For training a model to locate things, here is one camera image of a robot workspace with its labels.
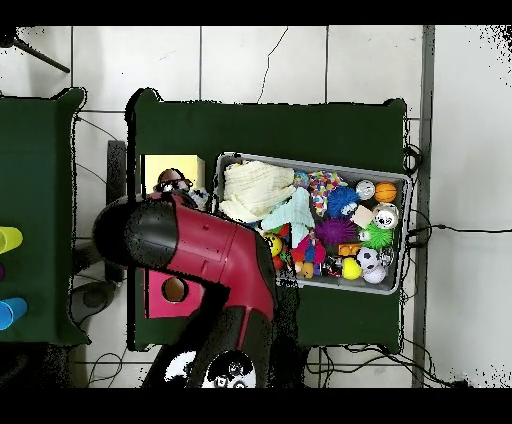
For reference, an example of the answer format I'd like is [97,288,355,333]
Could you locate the blue spiky toy with eyes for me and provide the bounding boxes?
[326,185,361,219]

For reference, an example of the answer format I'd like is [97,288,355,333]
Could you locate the green cloth side table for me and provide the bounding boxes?
[0,87,91,347]

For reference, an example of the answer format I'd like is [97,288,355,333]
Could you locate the black tripod leg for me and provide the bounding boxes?
[0,26,72,75]

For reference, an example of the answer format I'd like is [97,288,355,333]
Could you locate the yellow plastic cup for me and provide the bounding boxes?
[0,225,24,255]

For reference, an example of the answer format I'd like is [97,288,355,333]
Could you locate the silver wire mesh bin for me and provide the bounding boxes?
[211,150,414,296]

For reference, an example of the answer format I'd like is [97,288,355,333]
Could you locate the black cable with plug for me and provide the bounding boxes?
[405,217,512,249]

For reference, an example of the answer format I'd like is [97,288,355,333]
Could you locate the orange toy basketball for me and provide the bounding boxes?
[374,181,398,204]

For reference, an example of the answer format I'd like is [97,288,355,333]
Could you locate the green spiky toy with eyes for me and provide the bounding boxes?
[359,221,396,253]

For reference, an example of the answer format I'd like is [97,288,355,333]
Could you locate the purple spiky ball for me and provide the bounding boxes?
[314,216,358,246]

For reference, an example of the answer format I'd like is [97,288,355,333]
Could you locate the dark green table cloth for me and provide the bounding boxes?
[125,87,408,353]

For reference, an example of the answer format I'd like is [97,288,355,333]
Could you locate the mint green waffle cloth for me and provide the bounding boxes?
[260,186,316,249]

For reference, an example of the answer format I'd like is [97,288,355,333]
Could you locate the colourful dotted cloth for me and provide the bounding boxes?
[306,170,348,217]

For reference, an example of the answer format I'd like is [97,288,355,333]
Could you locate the cream yellow waffle cloth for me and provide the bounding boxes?
[218,160,297,224]

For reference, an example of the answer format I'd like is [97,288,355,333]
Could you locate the wooden box with three holes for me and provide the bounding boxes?
[141,154,208,321]

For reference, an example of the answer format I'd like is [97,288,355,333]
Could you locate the coiled black cable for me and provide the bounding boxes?
[401,143,424,177]

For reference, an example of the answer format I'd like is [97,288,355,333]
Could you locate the black cable bundle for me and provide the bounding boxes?
[305,343,469,388]

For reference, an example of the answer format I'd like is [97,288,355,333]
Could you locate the blue plastic cup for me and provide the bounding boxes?
[0,296,29,332]

